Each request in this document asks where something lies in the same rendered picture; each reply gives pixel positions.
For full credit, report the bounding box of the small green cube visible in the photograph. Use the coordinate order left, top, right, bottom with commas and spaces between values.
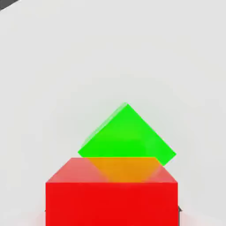
77, 102, 177, 167

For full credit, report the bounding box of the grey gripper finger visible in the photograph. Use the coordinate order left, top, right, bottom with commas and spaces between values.
177, 206, 183, 226

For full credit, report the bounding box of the small red cube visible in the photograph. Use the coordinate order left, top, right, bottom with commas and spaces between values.
45, 157, 178, 226

